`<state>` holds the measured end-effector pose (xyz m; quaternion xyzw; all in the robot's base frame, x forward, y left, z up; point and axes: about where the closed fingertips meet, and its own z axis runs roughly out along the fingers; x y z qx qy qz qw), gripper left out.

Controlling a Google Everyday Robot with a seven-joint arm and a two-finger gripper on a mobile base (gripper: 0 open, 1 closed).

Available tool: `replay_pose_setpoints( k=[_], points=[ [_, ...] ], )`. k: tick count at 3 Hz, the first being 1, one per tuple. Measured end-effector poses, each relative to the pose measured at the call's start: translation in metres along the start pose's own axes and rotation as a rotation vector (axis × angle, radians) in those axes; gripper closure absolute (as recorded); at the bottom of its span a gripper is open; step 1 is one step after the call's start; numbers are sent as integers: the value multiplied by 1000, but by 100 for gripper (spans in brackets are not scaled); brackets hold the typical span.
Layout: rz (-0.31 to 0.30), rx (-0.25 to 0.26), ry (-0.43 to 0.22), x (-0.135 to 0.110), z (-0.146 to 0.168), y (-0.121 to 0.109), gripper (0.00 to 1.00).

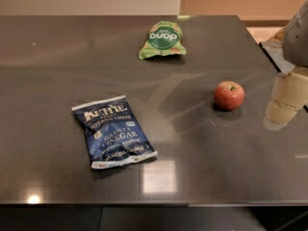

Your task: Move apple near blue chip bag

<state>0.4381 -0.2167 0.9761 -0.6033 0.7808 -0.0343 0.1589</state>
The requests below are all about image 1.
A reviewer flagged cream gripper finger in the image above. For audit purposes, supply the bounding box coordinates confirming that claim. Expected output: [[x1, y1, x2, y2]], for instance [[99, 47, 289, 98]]
[[263, 66, 308, 131]]

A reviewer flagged red apple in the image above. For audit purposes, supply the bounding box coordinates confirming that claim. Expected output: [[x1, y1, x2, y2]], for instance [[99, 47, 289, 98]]
[[214, 81, 245, 111]]

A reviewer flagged green snack bag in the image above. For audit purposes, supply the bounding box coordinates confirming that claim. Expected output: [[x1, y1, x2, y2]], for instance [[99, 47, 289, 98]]
[[139, 21, 187, 60]]

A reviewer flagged blue Kettle chip bag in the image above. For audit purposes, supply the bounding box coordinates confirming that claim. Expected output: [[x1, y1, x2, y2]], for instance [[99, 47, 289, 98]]
[[72, 95, 158, 169]]

